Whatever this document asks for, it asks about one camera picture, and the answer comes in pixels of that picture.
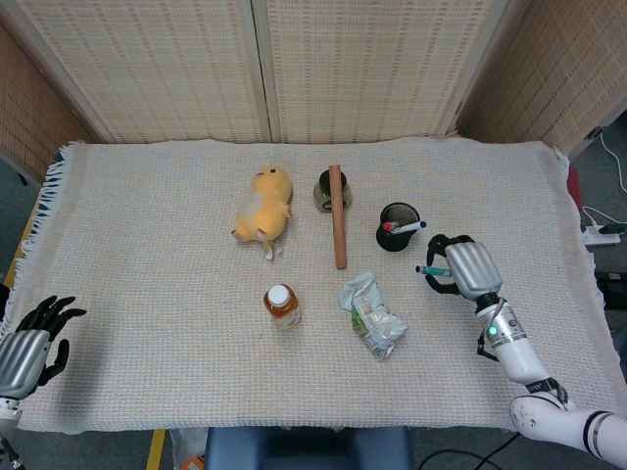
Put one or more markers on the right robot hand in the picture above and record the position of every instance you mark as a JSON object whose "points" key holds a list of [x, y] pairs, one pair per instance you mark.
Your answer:
{"points": [[470, 271]]}

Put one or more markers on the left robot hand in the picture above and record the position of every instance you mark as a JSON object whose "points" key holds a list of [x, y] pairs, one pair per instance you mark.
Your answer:
{"points": [[29, 343]]}

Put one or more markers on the teal marker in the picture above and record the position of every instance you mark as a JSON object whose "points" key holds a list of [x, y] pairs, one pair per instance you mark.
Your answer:
{"points": [[433, 270]]}

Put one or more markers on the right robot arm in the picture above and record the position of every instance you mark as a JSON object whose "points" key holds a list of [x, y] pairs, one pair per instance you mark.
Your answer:
{"points": [[534, 372]]}

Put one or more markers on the white marker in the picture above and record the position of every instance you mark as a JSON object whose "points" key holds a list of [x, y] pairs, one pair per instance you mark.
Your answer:
{"points": [[409, 227]]}

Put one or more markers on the black mesh pen holder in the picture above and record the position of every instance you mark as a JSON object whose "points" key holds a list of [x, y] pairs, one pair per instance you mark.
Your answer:
{"points": [[398, 230]]}

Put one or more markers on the red capped marker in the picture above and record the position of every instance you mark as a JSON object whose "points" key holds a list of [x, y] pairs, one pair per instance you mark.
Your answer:
{"points": [[390, 226]]}

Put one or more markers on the crumpled snack bag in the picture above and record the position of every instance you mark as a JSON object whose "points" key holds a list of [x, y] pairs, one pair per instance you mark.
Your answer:
{"points": [[374, 318]]}

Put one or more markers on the white power strip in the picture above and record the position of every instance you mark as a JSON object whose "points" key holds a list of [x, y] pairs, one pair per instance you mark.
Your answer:
{"points": [[601, 238]]}

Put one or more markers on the wooden rolling pin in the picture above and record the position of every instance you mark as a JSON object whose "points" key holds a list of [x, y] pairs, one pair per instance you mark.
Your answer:
{"points": [[338, 218]]}

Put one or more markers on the beige woven tablecloth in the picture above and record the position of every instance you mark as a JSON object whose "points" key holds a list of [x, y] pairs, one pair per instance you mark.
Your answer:
{"points": [[196, 343]]}

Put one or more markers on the glass jar with black lid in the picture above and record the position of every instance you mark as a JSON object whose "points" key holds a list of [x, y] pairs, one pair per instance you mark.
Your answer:
{"points": [[324, 191]]}

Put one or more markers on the tea bottle with white cap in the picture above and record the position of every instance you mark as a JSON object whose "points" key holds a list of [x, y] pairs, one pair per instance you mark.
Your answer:
{"points": [[281, 306]]}

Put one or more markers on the yellow plush toy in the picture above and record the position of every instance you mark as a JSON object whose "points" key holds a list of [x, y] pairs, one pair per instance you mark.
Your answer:
{"points": [[267, 208]]}

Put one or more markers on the blue padded seat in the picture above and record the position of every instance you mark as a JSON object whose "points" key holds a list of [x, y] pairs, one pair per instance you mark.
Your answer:
{"points": [[307, 448]]}

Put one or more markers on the woven folding screen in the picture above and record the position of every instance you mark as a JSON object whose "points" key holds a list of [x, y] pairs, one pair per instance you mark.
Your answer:
{"points": [[274, 68]]}

